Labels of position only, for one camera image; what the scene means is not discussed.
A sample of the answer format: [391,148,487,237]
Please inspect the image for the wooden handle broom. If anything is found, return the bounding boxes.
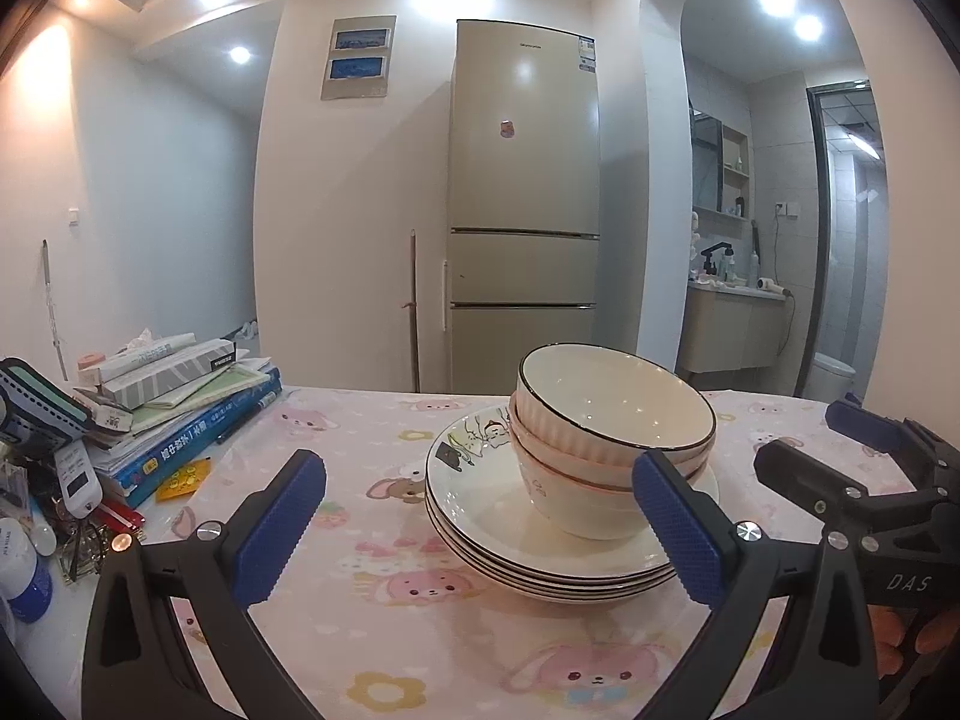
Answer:
[407,231,423,392]

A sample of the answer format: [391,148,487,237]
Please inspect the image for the green notebook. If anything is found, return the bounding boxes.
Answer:
[142,364,275,413]

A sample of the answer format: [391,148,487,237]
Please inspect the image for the pink cartoon print tablecloth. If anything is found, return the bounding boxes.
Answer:
[142,386,960,720]

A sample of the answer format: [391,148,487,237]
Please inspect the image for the small red tool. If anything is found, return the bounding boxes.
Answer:
[96,496,145,533]

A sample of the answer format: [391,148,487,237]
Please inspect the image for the pink rabbit print bowl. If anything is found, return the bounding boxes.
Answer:
[510,405,713,541]

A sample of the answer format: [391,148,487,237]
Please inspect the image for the blue thick book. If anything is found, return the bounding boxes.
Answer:
[111,382,284,509]

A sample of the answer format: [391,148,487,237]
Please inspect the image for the dark framed glass door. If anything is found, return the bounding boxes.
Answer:
[805,81,897,400]

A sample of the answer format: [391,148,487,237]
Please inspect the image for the small white gadget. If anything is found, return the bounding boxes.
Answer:
[56,441,104,520]

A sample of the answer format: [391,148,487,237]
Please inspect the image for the thin metal rod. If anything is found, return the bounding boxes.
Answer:
[41,238,70,382]

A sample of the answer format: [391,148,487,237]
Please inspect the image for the black pen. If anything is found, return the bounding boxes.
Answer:
[216,388,284,445]

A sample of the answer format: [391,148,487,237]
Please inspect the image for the thin frame glasses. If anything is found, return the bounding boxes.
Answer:
[54,521,115,584]

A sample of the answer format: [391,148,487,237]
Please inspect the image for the beige bathroom vanity cabinet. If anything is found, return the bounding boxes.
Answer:
[679,286,790,376]

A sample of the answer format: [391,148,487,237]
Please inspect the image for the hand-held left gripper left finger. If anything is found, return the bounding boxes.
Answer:
[81,448,329,720]

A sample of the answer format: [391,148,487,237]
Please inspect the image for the white toilet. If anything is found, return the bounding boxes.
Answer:
[812,352,857,400]

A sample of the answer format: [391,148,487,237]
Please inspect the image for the bathroom mirror cabinet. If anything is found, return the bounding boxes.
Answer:
[690,111,751,220]

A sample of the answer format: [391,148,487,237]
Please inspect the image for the white long box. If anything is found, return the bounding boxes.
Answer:
[96,331,197,385]

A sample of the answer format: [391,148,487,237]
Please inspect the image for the grey striped long box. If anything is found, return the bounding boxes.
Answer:
[101,337,237,412]

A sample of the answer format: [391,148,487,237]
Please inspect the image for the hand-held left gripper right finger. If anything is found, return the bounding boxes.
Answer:
[632,448,878,720]

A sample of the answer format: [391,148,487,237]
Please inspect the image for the white ribbed bowl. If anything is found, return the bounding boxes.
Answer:
[516,343,719,470]

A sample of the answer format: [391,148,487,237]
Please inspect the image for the white cartoon print plate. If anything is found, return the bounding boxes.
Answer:
[427,499,687,593]
[425,403,721,578]
[439,517,680,605]

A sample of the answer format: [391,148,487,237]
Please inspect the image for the person's right hand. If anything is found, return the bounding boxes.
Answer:
[870,606,960,665]

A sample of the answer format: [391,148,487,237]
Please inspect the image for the beige three-door fridge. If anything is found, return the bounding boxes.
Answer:
[446,19,602,395]

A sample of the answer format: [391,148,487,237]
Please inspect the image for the white bottle with blue label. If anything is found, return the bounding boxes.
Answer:
[0,517,55,625]

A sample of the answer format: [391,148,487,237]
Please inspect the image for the wall panel with blue pictures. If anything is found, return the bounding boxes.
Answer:
[321,13,397,101]

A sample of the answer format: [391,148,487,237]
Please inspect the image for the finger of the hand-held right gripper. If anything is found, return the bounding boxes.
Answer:
[825,394,960,481]
[754,439,938,545]

